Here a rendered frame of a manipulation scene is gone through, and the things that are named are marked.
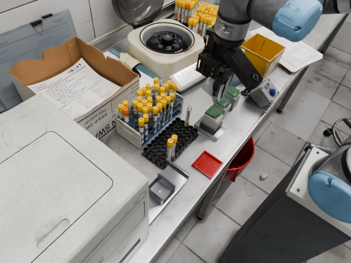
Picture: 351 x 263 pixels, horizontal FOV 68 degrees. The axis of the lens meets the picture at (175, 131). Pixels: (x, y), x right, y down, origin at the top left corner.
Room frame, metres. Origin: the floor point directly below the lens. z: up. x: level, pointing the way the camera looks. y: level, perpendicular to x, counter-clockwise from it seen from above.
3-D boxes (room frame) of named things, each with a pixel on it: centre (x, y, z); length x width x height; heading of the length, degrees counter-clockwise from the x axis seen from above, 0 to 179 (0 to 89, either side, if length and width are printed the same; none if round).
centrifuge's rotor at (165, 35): (0.85, 0.08, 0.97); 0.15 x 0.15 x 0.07
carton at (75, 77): (0.56, 0.31, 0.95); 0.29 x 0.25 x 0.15; 58
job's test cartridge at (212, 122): (0.55, -0.11, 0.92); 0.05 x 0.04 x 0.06; 58
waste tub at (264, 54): (0.91, -0.29, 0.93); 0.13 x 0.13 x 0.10; 54
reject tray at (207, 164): (0.41, -0.11, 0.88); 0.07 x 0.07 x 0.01; 58
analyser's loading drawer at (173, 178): (0.27, 0.03, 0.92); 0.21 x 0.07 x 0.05; 148
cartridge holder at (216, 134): (0.55, -0.11, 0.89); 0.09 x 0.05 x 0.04; 58
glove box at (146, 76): (0.71, 0.19, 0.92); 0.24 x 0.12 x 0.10; 58
